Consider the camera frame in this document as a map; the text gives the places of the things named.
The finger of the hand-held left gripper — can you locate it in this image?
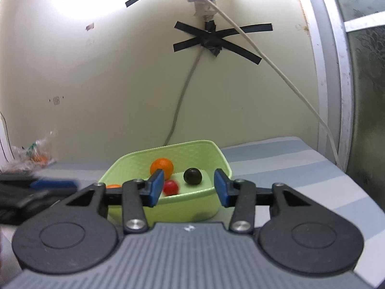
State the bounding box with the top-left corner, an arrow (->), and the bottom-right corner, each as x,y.
0,190 -> 77,226
0,173 -> 78,191

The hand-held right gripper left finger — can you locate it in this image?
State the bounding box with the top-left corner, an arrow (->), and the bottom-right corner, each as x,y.
57,169 -> 165,234

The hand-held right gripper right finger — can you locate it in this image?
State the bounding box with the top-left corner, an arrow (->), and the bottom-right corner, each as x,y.
214,169 -> 327,234

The light green plastic basket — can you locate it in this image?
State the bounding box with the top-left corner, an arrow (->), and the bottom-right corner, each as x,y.
98,140 -> 233,222

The small red tomato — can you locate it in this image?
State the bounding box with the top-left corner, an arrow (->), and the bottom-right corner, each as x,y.
163,180 -> 180,196

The large orange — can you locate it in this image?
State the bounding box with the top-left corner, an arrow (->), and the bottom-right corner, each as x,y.
150,158 -> 174,181

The dark purple plum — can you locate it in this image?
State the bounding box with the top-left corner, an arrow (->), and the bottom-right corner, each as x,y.
183,168 -> 203,185

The clear plastic bag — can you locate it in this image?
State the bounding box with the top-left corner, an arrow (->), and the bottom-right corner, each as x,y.
9,130 -> 58,169

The striped bed sheet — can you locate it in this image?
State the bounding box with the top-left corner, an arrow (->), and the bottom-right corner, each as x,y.
0,136 -> 385,289

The black tape cross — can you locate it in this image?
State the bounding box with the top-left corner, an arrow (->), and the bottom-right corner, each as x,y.
173,20 -> 274,65

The frosted glass window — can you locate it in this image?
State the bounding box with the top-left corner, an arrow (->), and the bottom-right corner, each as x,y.
298,0 -> 385,217

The white plug adapter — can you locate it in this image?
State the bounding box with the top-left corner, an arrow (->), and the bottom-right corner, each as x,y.
192,1 -> 218,22

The grey cable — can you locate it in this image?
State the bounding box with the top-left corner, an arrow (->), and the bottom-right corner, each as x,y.
163,48 -> 208,147

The long white cable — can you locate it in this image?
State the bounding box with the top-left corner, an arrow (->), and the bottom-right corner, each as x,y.
207,0 -> 343,171

